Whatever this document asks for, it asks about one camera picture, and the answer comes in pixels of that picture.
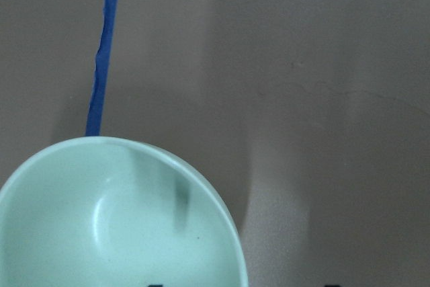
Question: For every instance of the green bowl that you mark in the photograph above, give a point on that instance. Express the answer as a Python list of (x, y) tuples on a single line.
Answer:
[(103, 211)]

